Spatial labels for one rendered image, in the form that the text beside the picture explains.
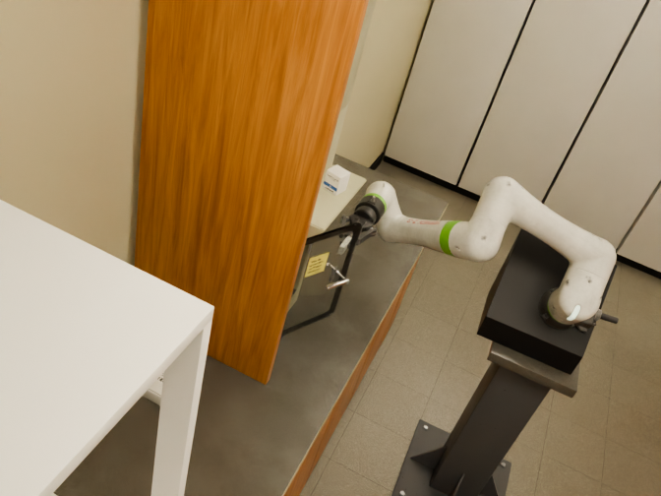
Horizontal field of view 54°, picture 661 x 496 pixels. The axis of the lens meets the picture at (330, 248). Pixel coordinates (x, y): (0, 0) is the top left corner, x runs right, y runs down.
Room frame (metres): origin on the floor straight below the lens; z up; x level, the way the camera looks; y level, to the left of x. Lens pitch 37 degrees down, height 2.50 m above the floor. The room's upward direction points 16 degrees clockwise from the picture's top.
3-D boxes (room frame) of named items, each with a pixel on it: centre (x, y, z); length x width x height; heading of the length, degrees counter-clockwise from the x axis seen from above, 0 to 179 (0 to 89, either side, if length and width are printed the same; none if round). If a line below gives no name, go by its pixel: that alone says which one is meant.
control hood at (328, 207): (1.53, 0.05, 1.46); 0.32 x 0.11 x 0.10; 166
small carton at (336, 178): (1.57, 0.04, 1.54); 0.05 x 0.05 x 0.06; 62
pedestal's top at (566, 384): (1.84, -0.84, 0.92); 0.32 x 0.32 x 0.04; 78
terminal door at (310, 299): (1.51, 0.03, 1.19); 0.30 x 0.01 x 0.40; 139
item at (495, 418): (1.84, -0.84, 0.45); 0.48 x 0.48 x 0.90; 78
